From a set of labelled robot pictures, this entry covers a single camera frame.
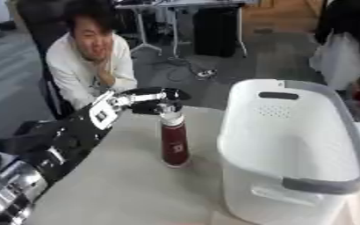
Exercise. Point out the black office chair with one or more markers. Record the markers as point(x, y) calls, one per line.
point(45, 44)

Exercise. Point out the person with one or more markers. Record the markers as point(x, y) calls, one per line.
point(347, 47)
point(88, 55)

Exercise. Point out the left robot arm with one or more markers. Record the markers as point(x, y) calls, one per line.
point(55, 146)

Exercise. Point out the black cabinet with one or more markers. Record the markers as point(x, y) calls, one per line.
point(215, 30)

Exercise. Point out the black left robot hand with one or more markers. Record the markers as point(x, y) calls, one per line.
point(150, 102)

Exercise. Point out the white power strip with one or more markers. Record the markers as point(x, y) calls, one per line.
point(206, 72)

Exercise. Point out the white laundry basket grey rim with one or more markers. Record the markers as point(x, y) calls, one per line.
point(290, 140)

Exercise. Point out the white desk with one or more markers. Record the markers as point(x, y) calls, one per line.
point(188, 17)

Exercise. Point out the red bottle with white cap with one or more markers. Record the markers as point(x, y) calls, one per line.
point(175, 140)

